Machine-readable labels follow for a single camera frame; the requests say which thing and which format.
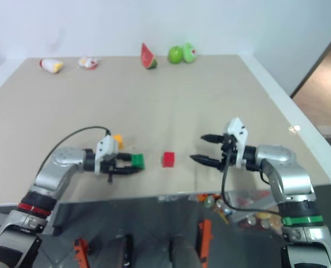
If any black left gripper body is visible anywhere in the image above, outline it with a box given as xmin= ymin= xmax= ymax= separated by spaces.
xmin=100 ymin=152 xmax=121 ymax=184

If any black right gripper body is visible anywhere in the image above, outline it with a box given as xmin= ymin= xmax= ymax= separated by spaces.
xmin=219 ymin=133 xmax=238 ymax=171

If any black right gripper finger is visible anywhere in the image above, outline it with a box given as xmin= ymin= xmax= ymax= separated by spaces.
xmin=189 ymin=154 xmax=222 ymax=169
xmin=200 ymin=134 xmax=225 ymax=144

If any green cube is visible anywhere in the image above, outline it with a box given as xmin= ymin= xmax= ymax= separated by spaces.
xmin=131 ymin=154 xmax=146 ymax=170

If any yellow cube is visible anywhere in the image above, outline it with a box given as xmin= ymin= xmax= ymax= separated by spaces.
xmin=112 ymin=135 xmax=126 ymax=150

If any red cube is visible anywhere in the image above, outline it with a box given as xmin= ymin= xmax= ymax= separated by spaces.
xmin=162 ymin=151 xmax=176 ymax=169

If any clear bin of toys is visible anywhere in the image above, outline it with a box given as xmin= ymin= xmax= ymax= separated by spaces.
xmin=187 ymin=191 xmax=284 ymax=230

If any orange black clamp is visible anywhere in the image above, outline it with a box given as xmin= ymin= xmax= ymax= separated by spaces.
xmin=73 ymin=238 xmax=93 ymax=268
xmin=197 ymin=218 xmax=213 ymax=268

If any green toy fruit half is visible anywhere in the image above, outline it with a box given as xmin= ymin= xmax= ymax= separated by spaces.
xmin=182 ymin=42 xmax=198 ymax=64

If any green toy apple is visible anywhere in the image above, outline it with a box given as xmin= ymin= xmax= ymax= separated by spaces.
xmin=167 ymin=45 xmax=185 ymax=65

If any grey rounded shape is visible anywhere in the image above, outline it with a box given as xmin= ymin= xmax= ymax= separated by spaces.
xmin=169 ymin=238 xmax=201 ymax=268

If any toy watermelon slice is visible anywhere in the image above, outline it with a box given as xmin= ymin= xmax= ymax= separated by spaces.
xmin=140 ymin=42 xmax=159 ymax=71

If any white yellow red toy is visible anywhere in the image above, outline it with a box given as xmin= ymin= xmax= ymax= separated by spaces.
xmin=39 ymin=58 xmax=64 ymax=74

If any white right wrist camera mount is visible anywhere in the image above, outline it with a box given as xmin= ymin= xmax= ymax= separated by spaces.
xmin=226 ymin=117 xmax=250 ymax=169

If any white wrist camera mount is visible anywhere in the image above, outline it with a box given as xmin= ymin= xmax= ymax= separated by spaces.
xmin=94 ymin=136 xmax=119 ymax=175
xmin=226 ymin=117 xmax=250 ymax=169

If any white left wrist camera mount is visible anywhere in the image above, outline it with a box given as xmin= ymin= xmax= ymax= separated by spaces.
xmin=94 ymin=136 xmax=119 ymax=175

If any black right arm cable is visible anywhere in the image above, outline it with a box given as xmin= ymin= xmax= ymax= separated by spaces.
xmin=220 ymin=146 xmax=283 ymax=217

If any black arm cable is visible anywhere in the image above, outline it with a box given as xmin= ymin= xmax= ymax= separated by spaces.
xmin=220 ymin=146 xmax=283 ymax=217
xmin=39 ymin=126 xmax=112 ymax=179

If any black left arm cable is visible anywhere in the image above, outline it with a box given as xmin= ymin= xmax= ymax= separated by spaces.
xmin=39 ymin=126 xmax=112 ymax=179

